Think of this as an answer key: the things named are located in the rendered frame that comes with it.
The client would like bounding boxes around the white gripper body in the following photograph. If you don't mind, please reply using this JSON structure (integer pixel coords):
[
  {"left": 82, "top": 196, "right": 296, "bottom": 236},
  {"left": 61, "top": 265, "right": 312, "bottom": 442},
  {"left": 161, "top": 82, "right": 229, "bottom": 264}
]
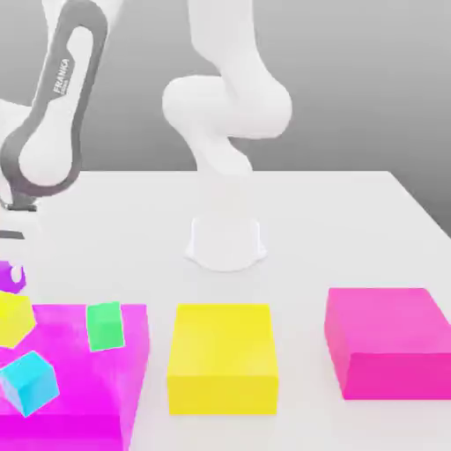
[{"left": 0, "top": 210, "right": 43, "bottom": 265}]

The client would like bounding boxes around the small purple cube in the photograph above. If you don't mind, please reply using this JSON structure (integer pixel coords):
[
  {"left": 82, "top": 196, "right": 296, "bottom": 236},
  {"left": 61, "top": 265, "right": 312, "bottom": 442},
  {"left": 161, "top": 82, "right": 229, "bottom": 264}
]
[{"left": 0, "top": 260, "right": 27, "bottom": 295}]

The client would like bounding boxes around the small yellow cube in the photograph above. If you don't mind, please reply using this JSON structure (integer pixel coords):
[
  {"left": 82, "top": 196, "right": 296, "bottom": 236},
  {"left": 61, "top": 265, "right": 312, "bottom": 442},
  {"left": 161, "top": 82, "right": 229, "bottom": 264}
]
[{"left": 0, "top": 290, "right": 37, "bottom": 350}]

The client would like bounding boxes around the small green cube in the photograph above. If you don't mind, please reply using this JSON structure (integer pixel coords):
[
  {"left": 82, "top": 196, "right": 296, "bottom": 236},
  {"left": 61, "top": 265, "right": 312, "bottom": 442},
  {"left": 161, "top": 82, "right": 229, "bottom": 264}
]
[{"left": 85, "top": 300, "right": 127, "bottom": 352}]

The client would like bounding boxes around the small cyan cube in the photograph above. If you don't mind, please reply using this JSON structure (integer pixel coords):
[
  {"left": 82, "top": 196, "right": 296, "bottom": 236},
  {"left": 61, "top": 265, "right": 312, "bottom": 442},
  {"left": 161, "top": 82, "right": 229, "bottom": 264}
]
[{"left": 0, "top": 350, "right": 61, "bottom": 419}]

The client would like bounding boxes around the large magenta box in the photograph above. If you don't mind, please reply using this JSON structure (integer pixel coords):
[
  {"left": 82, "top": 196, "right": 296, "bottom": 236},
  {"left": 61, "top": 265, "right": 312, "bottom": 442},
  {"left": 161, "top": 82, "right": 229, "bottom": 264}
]
[{"left": 0, "top": 303, "right": 152, "bottom": 451}]

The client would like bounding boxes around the large yellow box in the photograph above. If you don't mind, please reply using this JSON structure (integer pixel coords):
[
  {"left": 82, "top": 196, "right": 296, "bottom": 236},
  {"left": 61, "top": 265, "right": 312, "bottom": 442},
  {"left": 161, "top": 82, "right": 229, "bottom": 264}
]
[{"left": 166, "top": 303, "right": 280, "bottom": 417}]

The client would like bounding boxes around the large pink box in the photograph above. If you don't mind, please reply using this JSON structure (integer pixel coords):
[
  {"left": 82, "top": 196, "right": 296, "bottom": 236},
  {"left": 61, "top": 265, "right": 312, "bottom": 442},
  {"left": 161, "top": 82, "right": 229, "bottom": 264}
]
[{"left": 323, "top": 286, "right": 451, "bottom": 402}]

